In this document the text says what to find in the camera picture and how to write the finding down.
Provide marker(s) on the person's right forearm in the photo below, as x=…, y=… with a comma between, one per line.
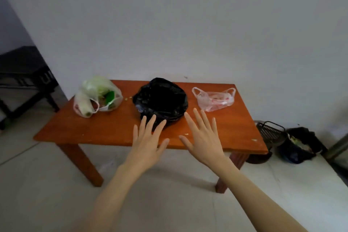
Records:
x=255, y=202

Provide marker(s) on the person's left hand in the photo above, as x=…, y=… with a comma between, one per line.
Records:
x=144, y=147

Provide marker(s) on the white radish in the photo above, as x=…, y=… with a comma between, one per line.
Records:
x=83, y=104

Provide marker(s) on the frosted glass door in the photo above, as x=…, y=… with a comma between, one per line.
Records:
x=337, y=147

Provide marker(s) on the green packet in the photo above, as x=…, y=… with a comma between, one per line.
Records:
x=110, y=97

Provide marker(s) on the person's right hand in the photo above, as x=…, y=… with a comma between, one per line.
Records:
x=206, y=144

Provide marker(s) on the brown wooden table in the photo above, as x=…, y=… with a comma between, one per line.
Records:
x=108, y=128

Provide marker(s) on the large black plastic bag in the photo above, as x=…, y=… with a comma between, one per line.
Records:
x=160, y=98

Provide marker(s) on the dark brown dustpan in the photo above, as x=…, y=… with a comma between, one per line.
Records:
x=258, y=158

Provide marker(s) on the green cabbage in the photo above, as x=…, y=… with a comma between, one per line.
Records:
x=95, y=83

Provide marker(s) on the small clear plastic bag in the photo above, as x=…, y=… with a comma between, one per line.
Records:
x=95, y=109

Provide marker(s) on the dark wooden furniture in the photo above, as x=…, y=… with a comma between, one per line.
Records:
x=24, y=63

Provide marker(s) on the clear vegetable bag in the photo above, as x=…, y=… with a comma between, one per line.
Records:
x=118, y=101

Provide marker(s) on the person's left forearm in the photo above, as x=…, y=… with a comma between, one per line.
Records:
x=111, y=202

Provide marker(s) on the black trash bag bin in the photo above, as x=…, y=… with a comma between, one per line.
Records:
x=299, y=144

